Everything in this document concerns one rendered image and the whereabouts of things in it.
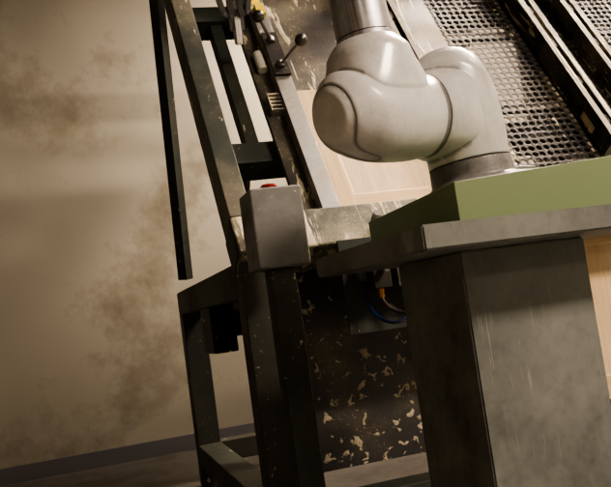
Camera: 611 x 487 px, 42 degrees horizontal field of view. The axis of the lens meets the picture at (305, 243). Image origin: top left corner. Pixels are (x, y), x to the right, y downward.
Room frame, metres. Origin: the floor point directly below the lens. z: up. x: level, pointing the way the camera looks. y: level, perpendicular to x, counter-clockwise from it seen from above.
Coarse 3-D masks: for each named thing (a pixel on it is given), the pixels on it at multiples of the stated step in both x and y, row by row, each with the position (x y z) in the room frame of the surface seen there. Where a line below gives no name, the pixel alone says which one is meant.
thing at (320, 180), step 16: (256, 32) 2.47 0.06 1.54; (272, 80) 2.37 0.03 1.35; (288, 80) 2.33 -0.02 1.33; (288, 96) 2.29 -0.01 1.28; (288, 112) 2.25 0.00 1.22; (304, 112) 2.26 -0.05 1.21; (288, 128) 2.27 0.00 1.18; (304, 128) 2.22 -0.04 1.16; (304, 144) 2.19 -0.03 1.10; (304, 160) 2.17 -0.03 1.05; (320, 160) 2.16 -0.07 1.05; (320, 176) 2.13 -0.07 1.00; (320, 192) 2.09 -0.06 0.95; (320, 208) 2.08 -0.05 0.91
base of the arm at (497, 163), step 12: (480, 156) 1.41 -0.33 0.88; (492, 156) 1.41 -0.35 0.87; (504, 156) 1.43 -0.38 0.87; (444, 168) 1.44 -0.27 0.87; (456, 168) 1.42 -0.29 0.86; (468, 168) 1.41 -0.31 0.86; (480, 168) 1.41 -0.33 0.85; (492, 168) 1.41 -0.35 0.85; (504, 168) 1.42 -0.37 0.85; (516, 168) 1.48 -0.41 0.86; (528, 168) 1.50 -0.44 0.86; (432, 180) 1.47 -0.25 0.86; (444, 180) 1.44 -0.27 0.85; (456, 180) 1.41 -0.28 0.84
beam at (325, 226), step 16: (336, 208) 2.06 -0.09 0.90; (352, 208) 2.07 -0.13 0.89; (368, 208) 2.08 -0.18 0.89; (384, 208) 2.08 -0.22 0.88; (240, 224) 1.97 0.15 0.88; (320, 224) 2.02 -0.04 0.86; (336, 224) 2.03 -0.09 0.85; (352, 224) 2.03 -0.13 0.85; (368, 224) 2.04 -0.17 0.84; (240, 240) 1.95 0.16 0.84; (320, 240) 1.99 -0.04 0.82; (336, 240) 2.00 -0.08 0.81; (240, 256) 1.93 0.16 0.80; (320, 256) 2.02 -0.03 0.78
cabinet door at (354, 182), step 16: (304, 96) 2.33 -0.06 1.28; (320, 144) 2.23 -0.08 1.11; (336, 160) 2.20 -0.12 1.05; (352, 160) 2.21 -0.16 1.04; (416, 160) 2.26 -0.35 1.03; (336, 176) 2.17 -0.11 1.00; (352, 176) 2.18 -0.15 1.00; (368, 176) 2.19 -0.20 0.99; (384, 176) 2.20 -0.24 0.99; (400, 176) 2.21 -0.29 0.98; (416, 176) 2.22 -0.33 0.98; (336, 192) 2.13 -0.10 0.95; (352, 192) 2.14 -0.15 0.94; (368, 192) 2.15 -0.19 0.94; (384, 192) 2.16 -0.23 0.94; (400, 192) 2.17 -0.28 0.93; (416, 192) 2.18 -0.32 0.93
